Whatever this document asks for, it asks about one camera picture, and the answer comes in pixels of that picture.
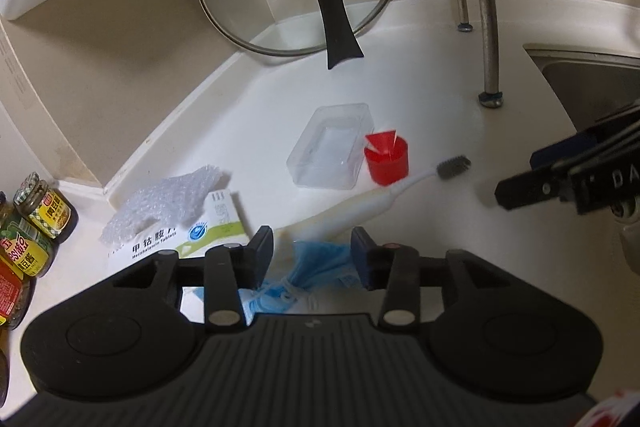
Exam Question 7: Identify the red plastic cup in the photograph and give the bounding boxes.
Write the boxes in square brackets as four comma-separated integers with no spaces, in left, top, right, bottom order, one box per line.
[364,130,410,185]

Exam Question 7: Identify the large pickle jar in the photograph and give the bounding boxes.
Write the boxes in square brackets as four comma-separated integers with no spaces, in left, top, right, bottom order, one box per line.
[0,192,57,279]

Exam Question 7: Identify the clear bubble wrap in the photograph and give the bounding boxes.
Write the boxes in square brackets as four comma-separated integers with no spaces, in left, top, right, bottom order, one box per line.
[100,164,231,248]

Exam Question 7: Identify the blue face mask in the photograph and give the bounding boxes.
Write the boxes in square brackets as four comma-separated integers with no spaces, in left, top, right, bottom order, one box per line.
[240,239,368,323]

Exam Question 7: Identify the clear plastic box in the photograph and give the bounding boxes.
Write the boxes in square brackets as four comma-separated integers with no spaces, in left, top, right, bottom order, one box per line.
[286,103,376,190]

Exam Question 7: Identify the stainless steel sink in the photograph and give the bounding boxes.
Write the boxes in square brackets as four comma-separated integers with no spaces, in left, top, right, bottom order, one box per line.
[522,44,640,132]

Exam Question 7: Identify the red white cloth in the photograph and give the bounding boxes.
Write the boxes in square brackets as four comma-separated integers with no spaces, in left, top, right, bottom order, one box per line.
[585,389,640,427]

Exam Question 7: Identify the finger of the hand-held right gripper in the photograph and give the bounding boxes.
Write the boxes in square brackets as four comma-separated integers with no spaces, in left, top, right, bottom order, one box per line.
[495,162,576,211]
[530,99,640,170]

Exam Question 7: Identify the white electric toothbrush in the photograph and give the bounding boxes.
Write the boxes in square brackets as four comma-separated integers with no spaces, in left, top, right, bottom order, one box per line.
[275,154,472,242]

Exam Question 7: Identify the white green medicine box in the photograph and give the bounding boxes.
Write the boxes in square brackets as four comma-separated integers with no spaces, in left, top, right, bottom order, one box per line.
[107,189,251,273]

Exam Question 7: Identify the small pickle jar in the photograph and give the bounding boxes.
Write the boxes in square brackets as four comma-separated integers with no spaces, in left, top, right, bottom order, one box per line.
[12,172,78,240]

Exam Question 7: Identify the red label sauce jar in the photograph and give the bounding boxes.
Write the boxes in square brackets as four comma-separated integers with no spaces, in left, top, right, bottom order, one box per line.
[0,252,37,329]

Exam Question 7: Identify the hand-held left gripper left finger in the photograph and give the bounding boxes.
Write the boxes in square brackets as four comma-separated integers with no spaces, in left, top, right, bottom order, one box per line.
[112,226,276,328]

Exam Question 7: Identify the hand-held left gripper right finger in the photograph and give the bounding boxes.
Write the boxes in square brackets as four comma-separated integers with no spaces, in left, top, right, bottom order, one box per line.
[351,227,521,328]

